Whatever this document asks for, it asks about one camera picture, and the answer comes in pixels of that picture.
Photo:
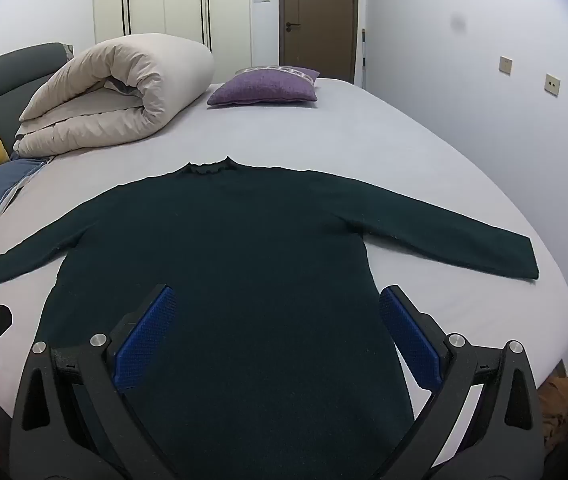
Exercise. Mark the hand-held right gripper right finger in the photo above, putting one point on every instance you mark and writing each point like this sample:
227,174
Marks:
409,340

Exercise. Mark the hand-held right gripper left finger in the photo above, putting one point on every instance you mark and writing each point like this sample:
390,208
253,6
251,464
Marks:
146,340

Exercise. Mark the dark green sweater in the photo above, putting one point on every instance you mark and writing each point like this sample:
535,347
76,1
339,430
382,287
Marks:
239,260

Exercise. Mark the brown bag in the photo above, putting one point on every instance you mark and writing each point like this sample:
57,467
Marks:
559,410

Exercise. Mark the grey padded headboard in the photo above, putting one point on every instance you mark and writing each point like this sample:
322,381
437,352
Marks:
9,75

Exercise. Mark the rolled beige duvet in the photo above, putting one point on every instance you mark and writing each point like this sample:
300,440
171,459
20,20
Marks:
154,75

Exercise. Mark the purple pillow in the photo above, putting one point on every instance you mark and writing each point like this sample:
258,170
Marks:
264,87

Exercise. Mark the brown wooden door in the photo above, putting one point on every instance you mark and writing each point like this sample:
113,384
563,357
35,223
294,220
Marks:
324,10

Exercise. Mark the cream wardrobe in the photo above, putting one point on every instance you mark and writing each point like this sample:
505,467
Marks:
179,0

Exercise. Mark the beige wall socket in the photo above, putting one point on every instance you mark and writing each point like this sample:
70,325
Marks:
505,64
552,84

